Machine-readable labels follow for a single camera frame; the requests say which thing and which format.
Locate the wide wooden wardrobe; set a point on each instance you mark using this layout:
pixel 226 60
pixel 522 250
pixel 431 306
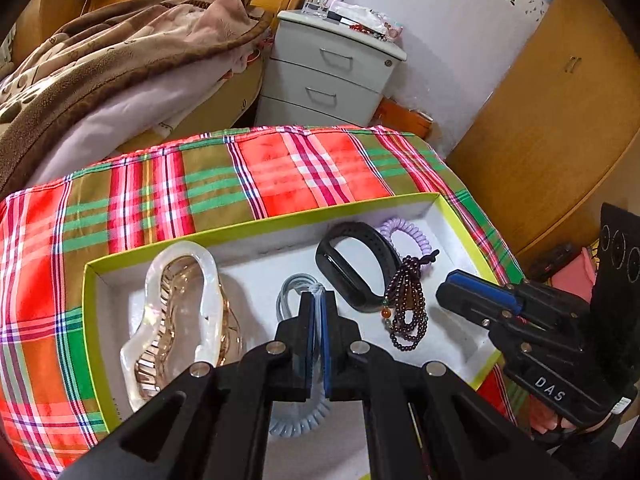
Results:
pixel 550 135

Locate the orange box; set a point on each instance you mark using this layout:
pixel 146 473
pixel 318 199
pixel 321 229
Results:
pixel 405 120

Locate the clear glass cup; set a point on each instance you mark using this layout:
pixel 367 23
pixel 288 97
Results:
pixel 317 2

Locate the person's right forearm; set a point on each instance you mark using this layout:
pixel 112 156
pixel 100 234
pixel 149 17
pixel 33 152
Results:
pixel 600 452

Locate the amber hair claw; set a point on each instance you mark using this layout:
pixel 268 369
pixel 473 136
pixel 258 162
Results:
pixel 230 320

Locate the grey hair band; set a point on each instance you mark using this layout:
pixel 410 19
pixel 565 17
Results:
pixel 285 300

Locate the brown fleece blanket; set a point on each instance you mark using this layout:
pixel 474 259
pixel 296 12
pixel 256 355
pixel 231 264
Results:
pixel 100 60

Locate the person's right hand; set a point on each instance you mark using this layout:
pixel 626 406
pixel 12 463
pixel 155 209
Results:
pixel 547 417

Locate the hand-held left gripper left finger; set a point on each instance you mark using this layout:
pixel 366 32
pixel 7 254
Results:
pixel 310 345

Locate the grey nightstand with drawers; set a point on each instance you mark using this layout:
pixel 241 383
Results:
pixel 325 70

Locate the dark flat device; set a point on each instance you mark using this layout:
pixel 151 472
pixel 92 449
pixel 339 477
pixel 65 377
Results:
pixel 552 257

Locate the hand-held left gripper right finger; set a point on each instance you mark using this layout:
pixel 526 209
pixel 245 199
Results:
pixel 327 345

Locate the tall wooden wardrobe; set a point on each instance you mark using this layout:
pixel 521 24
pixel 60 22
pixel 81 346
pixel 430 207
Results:
pixel 45 0

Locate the white pearl hair claw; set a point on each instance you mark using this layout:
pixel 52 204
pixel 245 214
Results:
pixel 135 365

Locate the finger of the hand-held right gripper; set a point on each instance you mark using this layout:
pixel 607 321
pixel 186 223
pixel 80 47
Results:
pixel 465 302
pixel 490 287

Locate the pile of small packets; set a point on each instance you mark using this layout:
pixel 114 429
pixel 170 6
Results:
pixel 365 17

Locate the black fitness band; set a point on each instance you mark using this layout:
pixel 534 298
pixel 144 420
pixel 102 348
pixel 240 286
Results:
pixel 370 300

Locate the pink cloth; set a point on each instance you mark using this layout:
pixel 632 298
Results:
pixel 570 272

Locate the plaid bedsheet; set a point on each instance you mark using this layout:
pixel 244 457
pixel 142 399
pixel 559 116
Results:
pixel 300 175

